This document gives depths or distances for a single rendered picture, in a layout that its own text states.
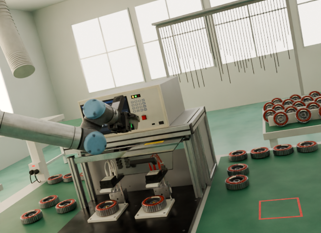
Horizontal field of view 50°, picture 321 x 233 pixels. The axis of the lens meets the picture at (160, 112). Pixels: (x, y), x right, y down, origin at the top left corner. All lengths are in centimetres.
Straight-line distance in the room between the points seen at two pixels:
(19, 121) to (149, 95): 68
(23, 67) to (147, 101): 132
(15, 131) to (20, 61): 160
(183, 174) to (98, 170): 48
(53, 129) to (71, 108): 810
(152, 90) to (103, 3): 709
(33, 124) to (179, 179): 92
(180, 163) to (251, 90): 618
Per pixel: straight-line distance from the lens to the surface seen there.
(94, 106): 127
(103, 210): 167
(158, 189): 173
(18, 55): 275
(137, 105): 164
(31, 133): 114
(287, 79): 786
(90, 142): 115
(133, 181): 191
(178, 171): 181
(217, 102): 797
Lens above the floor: 143
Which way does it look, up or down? 9 degrees down
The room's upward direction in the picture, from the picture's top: 13 degrees counter-clockwise
